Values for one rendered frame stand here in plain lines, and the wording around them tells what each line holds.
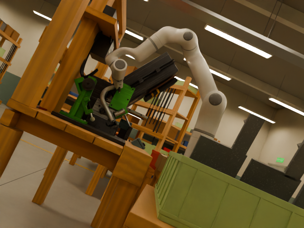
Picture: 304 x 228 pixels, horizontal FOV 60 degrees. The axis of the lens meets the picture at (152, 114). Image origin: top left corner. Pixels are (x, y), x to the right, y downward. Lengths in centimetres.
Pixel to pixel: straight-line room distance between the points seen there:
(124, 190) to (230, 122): 1061
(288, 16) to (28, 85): 551
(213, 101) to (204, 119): 12
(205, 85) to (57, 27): 81
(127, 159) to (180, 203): 57
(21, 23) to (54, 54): 1139
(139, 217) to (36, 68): 89
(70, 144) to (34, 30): 1121
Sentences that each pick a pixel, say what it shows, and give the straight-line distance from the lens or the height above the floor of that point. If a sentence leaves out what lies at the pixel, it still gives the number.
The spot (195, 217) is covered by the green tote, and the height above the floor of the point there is 83.
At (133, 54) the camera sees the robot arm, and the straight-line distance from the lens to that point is 161.
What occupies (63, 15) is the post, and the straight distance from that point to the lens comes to 136.
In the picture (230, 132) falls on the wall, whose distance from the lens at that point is 1168.
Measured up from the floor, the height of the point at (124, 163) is 82.
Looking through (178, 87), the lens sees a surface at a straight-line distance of 463.
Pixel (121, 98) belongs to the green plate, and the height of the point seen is 116.
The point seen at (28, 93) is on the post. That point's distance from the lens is 130.
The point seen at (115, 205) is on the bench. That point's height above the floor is 63.
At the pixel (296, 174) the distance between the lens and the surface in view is 87.
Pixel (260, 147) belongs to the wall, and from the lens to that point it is 1222.
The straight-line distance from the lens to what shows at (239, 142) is 81.
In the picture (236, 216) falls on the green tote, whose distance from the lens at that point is 73.
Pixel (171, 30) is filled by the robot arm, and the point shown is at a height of 161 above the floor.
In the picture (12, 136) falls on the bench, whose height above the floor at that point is 73.
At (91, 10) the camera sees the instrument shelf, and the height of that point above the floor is 152.
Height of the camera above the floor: 95
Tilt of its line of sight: 6 degrees up
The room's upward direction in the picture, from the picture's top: 24 degrees clockwise
